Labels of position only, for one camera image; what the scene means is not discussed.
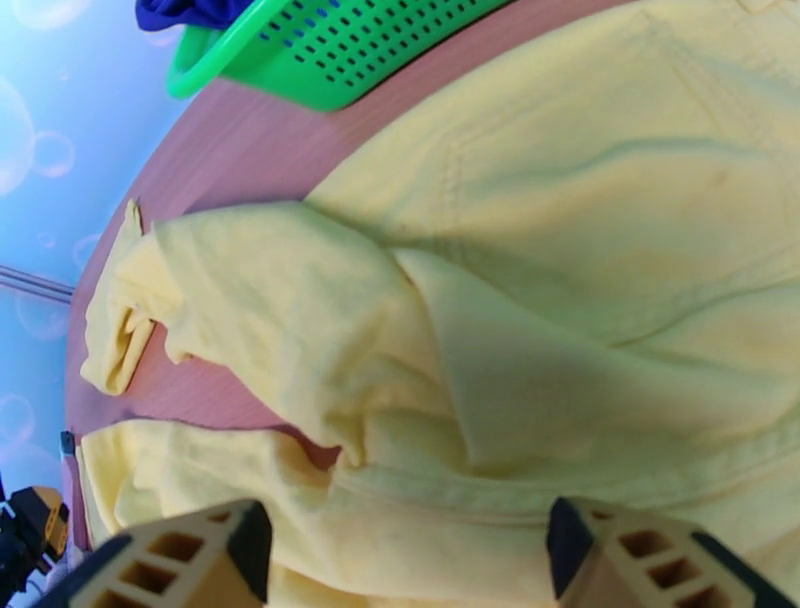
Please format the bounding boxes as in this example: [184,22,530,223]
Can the yellow trousers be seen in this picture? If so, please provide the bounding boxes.
[79,0,800,608]

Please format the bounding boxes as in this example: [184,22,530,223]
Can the blue trousers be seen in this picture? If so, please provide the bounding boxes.
[135,0,251,33]

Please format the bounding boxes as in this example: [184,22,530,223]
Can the green plastic basket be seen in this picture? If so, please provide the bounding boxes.
[166,0,520,114]

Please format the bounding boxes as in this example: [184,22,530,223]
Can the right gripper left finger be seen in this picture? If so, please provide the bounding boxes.
[37,498,274,608]

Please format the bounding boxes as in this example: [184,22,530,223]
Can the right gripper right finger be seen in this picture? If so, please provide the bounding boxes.
[545,496,783,608]

